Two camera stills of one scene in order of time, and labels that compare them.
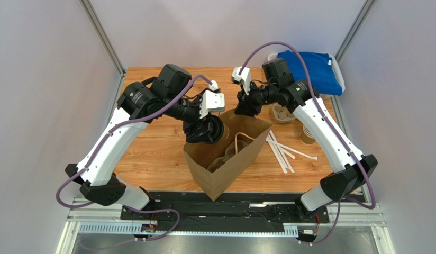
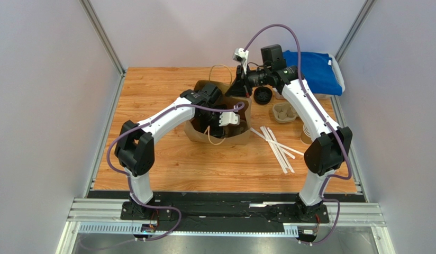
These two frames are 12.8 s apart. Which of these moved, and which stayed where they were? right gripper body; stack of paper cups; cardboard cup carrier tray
Moved: right gripper body
Stayed: stack of paper cups; cardboard cup carrier tray
